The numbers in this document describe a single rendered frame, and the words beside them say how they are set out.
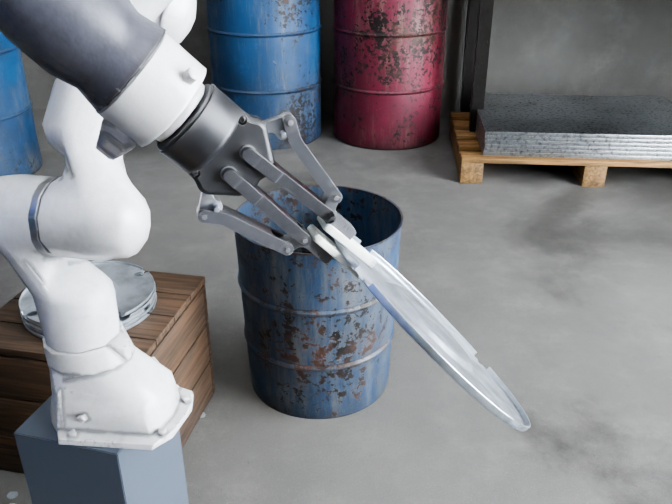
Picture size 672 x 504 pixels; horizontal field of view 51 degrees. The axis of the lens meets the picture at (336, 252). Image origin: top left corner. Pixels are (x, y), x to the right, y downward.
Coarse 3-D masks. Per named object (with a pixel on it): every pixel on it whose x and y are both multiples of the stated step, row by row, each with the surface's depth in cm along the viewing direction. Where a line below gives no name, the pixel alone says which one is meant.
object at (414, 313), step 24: (336, 240) 72; (360, 240) 85; (360, 264) 73; (384, 264) 89; (384, 288) 72; (408, 288) 90; (408, 312) 71; (432, 312) 90; (432, 336) 70; (456, 336) 89; (456, 360) 71; (480, 384) 72; (504, 384) 84; (504, 408) 72
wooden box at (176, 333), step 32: (160, 288) 168; (192, 288) 168; (0, 320) 155; (160, 320) 155; (192, 320) 168; (0, 352) 146; (32, 352) 144; (160, 352) 151; (192, 352) 169; (0, 384) 150; (32, 384) 148; (192, 384) 171; (0, 416) 154; (192, 416) 173; (0, 448) 159
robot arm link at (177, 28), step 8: (176, 0) 97; (184, 0) 97; (192, 0) 99; (168, 8) 97; (176, 8) 97; (184, 8) 97; (192, 8) 99; (160, 16) 97; (168, 16) 97; (176, 16) 97; (184, 16) 98; (192, 16) 100; (160, 24) 97; (168, 24) 98; (176, 24) 98; (184, 24) 99; (192, 24) 102; (168, 32) 99; (176, 32) 99; (184, 32) 100; (176, 40) 101
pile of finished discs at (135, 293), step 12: (96, 264) 171; (108, 264) 171; (120, 264) 171; (132, 264) 170; (108, 276) 165; (120, 276) 165; (132, 276) 165; (144, 276) 165; (120, 288) 160; (132, 288) 160; (144, 288) 160; (24, 300) 155; (120, 300) 155; (132, 300) 155; (144, 300) 154; (156, 300) 162; (24, 312) 151; (36, 312) 153; (120, 312) 151; (132, 312) 153; (144, 312) 155; (24, 324) 152; (36, 324) 147; (132, 324) 152
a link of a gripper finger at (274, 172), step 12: (252, 156) 62; (264, 168) 63; (276, 168) 63; (276, 180) 64; (288, 180) 65; (288, 192) 65; (300, 192) 66; (312, 192) 68; (312, 204) 66; (324, 204) 67; (324, 216) 67
